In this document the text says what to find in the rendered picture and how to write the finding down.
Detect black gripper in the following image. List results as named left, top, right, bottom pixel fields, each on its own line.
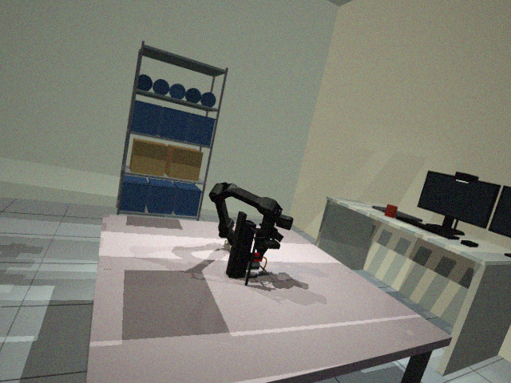
left=255, top=223, right=280, bottom=257

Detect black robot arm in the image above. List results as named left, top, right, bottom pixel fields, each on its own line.
left=209, top=182, right=293, bottom=245

